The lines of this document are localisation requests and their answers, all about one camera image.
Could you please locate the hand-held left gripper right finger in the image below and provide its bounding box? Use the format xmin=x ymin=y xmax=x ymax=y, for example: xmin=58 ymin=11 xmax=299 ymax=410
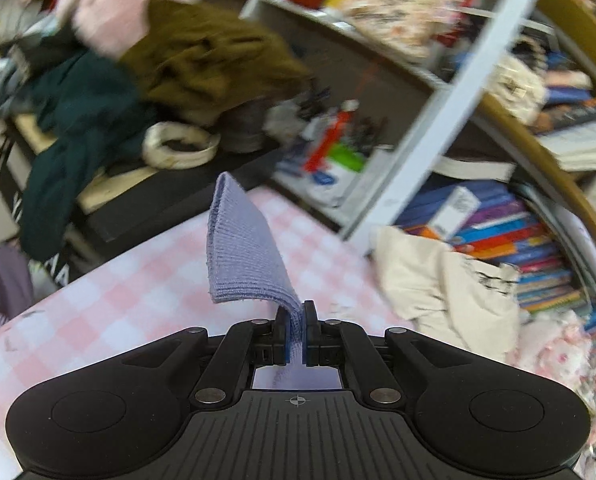
xmin=300 ymin=301 xmax=459 ymax=406

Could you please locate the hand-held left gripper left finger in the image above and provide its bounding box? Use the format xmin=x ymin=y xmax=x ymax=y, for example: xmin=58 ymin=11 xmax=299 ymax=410
xmin=123 ymin=302 xmax=293 ymax=408

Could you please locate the purple and pink sweater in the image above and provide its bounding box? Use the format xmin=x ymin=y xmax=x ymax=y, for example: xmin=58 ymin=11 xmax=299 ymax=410
xmin=206 ymin=172 xmax=346 ymax=392

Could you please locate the pink checked cartoon desk mat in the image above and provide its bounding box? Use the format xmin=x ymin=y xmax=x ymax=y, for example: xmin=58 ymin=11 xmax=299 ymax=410
xmin=0 ymin=186 xmax=529 ymax=480

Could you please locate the cream tote bag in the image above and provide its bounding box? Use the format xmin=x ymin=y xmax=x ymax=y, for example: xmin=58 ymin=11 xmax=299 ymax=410
xmin=373 ymin=225 xmax=521 ymax=363

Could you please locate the white green container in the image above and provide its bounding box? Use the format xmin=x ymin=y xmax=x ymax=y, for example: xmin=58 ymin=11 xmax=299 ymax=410
xmin=308 ymin=142 xmax=369 ymax=206

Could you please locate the black low cabinet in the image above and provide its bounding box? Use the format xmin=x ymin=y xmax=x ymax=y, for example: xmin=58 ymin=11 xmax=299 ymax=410
xmin=0 ymin=110 xmax=289 ymax=286

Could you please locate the white printed box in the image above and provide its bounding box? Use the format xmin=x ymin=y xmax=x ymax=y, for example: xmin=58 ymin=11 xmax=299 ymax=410
xmin=426 ymin=186 xmax=481 ymax=242

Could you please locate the red bottle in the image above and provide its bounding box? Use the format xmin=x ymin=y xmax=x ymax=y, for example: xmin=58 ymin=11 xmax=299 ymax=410
xmin=305 ymin=100 xmax=361 ymax=173

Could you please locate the row of colourful books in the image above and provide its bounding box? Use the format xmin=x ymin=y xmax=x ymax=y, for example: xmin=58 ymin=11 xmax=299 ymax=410
xmin=395 ymin=180 xmax=591 ymax=316

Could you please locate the white ribbon roll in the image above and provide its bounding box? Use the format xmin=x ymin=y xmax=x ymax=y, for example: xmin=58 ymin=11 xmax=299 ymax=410
xmin=143 ymin=121 xmax=222 ymax=169

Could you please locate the white paperback book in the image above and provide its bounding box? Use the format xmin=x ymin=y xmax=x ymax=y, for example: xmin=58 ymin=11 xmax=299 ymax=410
xmin=435 ymin=156 xmax=514 ymax=183

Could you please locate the purple bag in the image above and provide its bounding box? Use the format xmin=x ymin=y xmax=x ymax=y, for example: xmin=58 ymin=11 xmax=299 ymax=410
xmin=0 ymin=246 xmax=34 ymax=341

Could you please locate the olive green cloth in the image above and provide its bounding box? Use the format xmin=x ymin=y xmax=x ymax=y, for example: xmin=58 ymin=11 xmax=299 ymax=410
xmin=120 ymin=0 xmax=314 ymax=126

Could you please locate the white wooden bookshelf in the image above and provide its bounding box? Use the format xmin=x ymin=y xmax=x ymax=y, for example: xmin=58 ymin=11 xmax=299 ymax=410
xmin=168 ymin=0 xmax=596 ymax=311

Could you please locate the dark green cloth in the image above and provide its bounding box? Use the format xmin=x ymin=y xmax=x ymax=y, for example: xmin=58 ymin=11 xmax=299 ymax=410
xmin=20 ymin=52 xmax=159 ymax=261

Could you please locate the floral printed cloth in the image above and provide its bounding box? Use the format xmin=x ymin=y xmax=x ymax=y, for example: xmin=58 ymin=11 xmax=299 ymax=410
xmin=343 ymin=0 xmax=479 ymax=61

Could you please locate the pink fluffy cloth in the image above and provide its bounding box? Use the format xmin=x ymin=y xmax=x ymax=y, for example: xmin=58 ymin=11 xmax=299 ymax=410
xmin=55 ymin=0 xmax=199 ymax=58

